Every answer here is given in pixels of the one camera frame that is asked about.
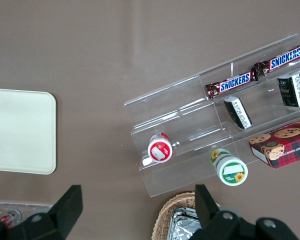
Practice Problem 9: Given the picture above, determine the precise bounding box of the clear acrylic bottle rack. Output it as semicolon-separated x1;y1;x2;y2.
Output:
0;199;54;226

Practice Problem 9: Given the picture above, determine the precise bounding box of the clear acrylic step stand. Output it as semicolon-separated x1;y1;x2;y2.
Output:
198;33;300;171
123;62;238;199

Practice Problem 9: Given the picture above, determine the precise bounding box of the red lid yogurt cup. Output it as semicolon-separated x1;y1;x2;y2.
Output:
147;132;174;164

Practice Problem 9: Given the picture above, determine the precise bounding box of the light wicker basket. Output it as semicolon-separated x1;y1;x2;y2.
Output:
151;191;222;240

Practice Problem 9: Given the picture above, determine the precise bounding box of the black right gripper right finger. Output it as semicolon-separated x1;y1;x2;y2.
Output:
189;184;256;240

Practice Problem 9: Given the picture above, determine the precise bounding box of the small black white box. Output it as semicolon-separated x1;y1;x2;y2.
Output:
222;95;254;130
276;72;300;108

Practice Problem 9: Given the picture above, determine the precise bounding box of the silver foil tray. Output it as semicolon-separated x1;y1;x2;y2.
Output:
169;206;222;240

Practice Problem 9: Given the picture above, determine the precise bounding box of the beige plastic tray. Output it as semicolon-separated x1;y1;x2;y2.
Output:
0;88;58;175

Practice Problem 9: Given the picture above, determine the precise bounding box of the green lid yogurt cup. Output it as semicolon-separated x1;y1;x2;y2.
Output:
209;148;249;187

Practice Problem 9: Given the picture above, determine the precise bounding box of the red tartan cookie box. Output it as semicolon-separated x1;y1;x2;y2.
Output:
247;116;300;169

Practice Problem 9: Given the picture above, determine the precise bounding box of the Snickers chocolate bar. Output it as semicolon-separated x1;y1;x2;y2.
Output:
252;39;300;77
205;70;260;102

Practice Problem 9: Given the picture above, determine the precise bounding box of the red cola bottle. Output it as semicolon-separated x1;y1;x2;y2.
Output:
0;208;23;224

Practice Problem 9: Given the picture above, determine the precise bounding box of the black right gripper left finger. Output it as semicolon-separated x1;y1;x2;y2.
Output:
19;184;84;240

